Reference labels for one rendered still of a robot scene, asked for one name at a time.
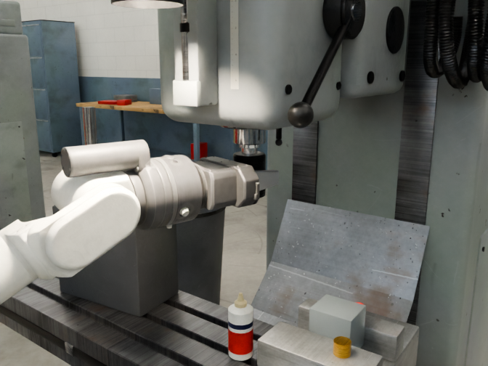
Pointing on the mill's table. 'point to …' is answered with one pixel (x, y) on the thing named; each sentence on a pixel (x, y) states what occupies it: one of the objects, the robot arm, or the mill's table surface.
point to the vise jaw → (306, 349)
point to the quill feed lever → (347, 7)
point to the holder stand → (131, 272)
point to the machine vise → (380, 336)
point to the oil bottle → (240, 330)
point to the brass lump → (342, 347)
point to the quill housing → (258, 64)
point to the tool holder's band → (249, 157)
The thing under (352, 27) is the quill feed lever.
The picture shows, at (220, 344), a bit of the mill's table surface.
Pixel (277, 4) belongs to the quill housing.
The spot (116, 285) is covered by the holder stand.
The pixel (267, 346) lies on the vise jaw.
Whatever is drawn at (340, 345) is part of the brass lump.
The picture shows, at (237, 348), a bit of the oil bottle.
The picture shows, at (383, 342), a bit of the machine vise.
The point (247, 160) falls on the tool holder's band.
